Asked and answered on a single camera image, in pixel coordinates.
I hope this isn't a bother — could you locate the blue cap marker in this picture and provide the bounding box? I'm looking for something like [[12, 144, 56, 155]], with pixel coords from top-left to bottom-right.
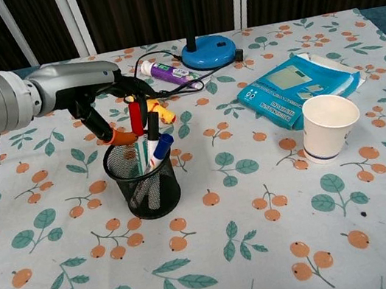
[[143, 132, 180, 174]]

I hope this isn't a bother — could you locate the black lamp power cable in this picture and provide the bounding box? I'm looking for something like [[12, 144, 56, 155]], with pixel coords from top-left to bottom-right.
[[115, 38, 232, 108]]

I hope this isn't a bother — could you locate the black mesh pen holder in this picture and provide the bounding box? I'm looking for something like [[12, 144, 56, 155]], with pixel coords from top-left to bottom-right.
[[99, 130, 186, 226]]

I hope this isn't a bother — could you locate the floral fruit print tablecloth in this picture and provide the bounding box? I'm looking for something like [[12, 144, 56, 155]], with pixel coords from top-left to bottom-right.
[[0, 1, 386, 289]]

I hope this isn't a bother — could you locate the white paper cup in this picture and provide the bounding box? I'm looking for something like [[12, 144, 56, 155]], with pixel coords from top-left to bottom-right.
[[295, 88, 368, 168]]

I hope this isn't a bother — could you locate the red cap marker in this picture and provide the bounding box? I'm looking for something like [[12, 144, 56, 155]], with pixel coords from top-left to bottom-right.
[[123, 100, 154, 178]]

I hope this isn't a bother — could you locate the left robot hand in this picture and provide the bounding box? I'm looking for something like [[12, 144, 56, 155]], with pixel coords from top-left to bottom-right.
[[24, 48, 164, 161]]

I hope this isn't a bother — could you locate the blue desk lamp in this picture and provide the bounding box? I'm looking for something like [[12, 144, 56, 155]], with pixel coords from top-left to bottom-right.
[[164, 0, 246, 74]]

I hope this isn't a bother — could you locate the yellow toy figure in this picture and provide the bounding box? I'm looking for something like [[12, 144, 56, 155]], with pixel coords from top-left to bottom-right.
[[143, 94, 179, 128]]

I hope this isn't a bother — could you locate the black cap marker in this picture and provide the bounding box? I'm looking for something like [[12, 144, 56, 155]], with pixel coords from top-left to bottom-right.
[[136, 110, 168, 173]]

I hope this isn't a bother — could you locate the purple white tube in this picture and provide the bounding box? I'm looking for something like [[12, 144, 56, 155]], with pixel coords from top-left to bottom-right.
[[139, 51, 206, 100]]

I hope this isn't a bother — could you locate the blue product box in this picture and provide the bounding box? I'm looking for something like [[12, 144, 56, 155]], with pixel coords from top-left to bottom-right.
[[231, 41, 373, 141]]

